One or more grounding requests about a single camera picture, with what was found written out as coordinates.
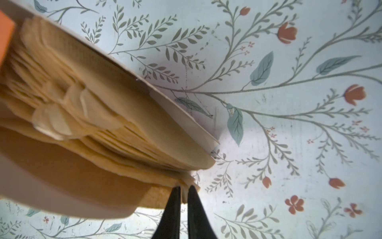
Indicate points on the orange coffee filter pack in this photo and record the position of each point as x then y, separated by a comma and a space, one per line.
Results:
81, 134

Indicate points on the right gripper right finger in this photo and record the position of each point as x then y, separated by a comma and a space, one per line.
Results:
198, 223

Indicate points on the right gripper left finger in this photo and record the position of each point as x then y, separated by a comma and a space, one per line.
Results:
169, 226

